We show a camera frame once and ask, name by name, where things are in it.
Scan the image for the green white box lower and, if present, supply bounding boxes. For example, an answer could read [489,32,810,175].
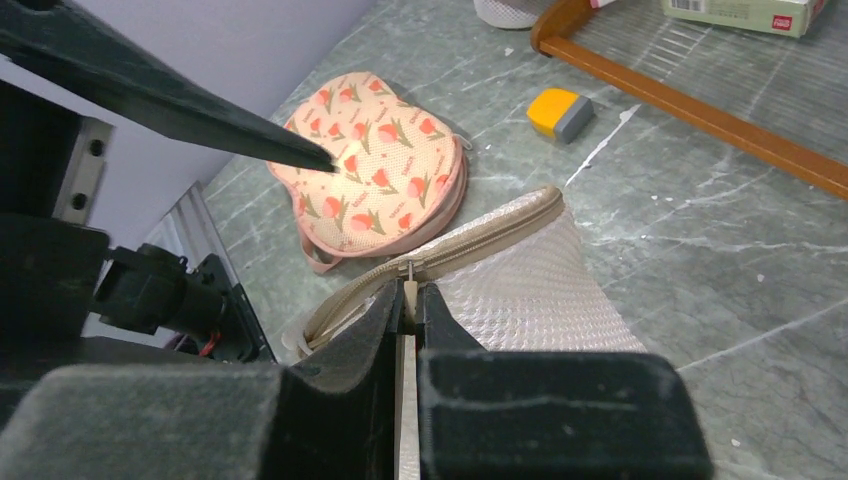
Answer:
[660,0,829,38]

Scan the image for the beige mesh laundry bag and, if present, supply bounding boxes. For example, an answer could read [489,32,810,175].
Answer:
[281,185,647,362]

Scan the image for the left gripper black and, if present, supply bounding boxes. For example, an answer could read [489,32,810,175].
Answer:
[1,1,336,385]

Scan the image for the orange wooden shelf rack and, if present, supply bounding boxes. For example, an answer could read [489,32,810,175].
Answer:
[530,1,847,200]

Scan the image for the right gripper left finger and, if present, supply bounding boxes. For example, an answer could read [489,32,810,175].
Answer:
[1,280,403,479]

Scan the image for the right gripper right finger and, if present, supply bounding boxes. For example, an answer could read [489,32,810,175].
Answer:
[417,283,715,479]

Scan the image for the white mesh laundry bag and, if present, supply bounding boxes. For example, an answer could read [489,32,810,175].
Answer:
[473,0,555,30]

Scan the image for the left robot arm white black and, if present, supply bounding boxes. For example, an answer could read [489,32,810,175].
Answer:
[1,1,334,361]

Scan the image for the yellow grey eraser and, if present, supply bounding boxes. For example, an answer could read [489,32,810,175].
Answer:
[526,88,595,144]

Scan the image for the pink floral bra bag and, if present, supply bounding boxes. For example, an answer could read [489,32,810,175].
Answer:
[268,72,467,274]

